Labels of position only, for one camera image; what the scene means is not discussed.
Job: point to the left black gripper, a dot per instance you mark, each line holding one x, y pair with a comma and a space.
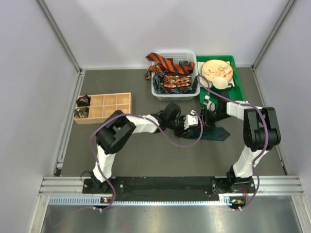
181, 131

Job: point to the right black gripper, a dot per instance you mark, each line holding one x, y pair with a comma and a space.
204, 114

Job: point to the dark teal necktie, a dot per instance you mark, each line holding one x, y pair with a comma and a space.
210, 134

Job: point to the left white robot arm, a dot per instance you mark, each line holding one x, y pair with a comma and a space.
114, 133

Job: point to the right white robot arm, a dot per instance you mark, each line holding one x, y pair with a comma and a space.
260, 134

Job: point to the green plastic tray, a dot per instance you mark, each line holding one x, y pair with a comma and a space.
234, 93

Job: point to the green white mug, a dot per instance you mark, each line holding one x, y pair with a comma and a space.
221, 83

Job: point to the floral patterned tie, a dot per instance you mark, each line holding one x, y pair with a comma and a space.
169, 83

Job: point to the beige patterned plate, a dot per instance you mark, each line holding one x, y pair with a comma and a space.
217, 69

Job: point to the orange navy striped tie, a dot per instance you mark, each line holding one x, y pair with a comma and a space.
170, 66

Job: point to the white plastic basket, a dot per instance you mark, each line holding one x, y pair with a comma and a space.
180, 58

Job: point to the wooden compartment box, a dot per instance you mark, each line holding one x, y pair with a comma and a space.
102, 106

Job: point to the dark red rolled tie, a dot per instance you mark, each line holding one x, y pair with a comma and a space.
83, 101

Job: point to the brown patterned rolled tie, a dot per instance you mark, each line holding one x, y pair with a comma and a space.
81, 112

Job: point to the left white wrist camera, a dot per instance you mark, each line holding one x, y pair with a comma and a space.
191, 120

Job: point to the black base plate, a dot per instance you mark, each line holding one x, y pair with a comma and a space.
178, 188

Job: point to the slotted cable duct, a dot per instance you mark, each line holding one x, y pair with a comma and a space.
101, 201

